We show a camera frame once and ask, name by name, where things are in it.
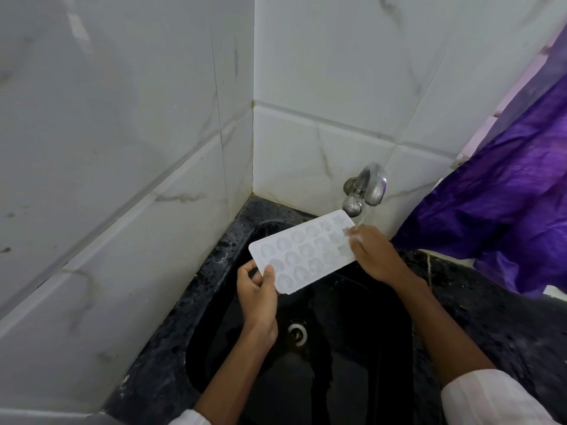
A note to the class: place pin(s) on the person's right hand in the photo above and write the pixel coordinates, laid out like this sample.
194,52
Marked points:
378,256

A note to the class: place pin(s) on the person's left hand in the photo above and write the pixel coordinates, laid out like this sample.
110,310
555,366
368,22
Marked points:
258,300

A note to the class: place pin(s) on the person's right fingers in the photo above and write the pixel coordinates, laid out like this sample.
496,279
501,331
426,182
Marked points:
357,236

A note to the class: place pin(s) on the person's left thumb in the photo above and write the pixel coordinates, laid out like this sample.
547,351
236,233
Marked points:
270,280

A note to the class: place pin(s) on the white plastic ice cube tray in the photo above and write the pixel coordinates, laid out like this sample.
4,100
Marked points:
303,252

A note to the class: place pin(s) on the person's left forearm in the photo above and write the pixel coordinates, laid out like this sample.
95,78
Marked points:
239,371

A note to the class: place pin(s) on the person's right forearm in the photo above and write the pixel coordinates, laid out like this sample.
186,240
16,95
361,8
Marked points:
438,331

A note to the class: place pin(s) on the silver sink drain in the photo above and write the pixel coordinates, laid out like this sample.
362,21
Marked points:
298,333

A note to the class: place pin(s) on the black granite sink basin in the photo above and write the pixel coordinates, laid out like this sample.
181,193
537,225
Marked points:
305,340

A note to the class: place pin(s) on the purple satin curtain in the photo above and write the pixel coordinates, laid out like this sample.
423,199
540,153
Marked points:
500,190

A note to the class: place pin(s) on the silver metal wall tap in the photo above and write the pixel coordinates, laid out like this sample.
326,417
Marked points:
366,188

